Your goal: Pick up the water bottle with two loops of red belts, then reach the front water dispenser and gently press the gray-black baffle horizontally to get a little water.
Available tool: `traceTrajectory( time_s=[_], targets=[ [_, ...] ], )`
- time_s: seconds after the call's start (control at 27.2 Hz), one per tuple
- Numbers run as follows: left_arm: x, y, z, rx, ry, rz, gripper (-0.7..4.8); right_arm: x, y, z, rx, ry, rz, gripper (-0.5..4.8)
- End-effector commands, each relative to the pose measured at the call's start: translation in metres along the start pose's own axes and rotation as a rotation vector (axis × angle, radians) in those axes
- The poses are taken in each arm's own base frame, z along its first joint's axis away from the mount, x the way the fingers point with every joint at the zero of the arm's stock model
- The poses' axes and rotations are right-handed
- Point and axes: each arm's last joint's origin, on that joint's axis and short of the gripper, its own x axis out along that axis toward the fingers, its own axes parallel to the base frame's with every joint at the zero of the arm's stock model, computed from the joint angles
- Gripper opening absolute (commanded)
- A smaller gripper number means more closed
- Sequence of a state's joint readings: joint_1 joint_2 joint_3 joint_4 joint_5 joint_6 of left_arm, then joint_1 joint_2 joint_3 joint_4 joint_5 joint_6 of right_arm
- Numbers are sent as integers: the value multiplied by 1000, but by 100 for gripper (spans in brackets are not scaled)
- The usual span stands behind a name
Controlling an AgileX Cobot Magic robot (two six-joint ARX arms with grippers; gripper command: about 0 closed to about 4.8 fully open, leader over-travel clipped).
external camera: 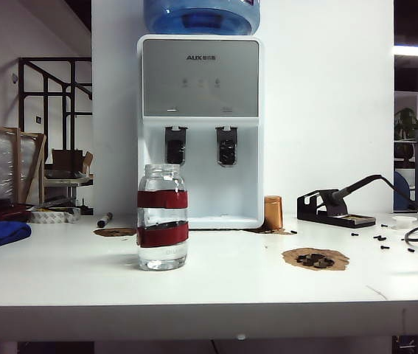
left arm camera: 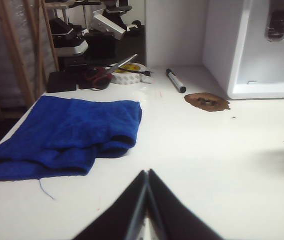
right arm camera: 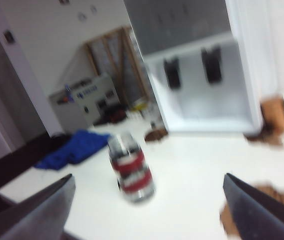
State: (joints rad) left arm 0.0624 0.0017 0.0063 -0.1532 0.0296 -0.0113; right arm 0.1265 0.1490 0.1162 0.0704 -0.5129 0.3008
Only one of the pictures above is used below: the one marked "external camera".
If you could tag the glass bottle with red bands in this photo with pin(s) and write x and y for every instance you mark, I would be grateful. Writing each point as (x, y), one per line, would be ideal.
(162, 206)

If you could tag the black dispenser tap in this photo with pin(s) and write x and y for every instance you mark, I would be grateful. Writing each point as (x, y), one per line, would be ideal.
(175, 145)
(226, 147)

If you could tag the white AUX water dispenser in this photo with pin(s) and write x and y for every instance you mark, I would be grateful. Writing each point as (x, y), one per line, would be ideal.
(201, 73)

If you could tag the blue water jug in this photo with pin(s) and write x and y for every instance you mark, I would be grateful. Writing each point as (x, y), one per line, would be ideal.
(201, 16)

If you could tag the copper cylindrical canister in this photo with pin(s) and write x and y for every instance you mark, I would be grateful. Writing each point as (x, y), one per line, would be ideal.
(274, 214)

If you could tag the brown patch under canister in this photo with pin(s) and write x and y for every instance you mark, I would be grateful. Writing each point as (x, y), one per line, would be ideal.
(267, 231)

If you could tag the black soldering iron stand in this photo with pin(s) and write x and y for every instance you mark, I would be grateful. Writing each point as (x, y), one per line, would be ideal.
(310, 212)

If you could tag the flat brown patch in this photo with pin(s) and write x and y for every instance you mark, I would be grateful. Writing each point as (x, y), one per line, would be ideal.
(114, 232)

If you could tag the black marker pen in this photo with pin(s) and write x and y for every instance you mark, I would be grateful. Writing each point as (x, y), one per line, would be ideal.
(104, 219)

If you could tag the pile of dark chips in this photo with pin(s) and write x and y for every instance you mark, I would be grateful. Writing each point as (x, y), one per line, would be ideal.
(313, 260)

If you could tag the brown cardboard box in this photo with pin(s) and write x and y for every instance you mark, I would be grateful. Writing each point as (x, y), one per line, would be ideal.
(66, 158)

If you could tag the black soldering iron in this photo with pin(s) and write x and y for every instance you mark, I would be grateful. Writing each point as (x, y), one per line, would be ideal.
(356, 186)

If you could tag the brown patch with chips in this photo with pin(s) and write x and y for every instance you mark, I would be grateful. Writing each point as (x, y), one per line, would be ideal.
(337, 260)

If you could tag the black stair railing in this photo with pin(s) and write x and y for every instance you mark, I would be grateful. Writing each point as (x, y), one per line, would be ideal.
(46, 96)

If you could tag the blue chair back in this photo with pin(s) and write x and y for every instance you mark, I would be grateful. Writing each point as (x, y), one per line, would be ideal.
(400, 191)

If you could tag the wall security camera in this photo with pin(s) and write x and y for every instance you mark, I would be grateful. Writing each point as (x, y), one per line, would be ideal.
(14, 78)

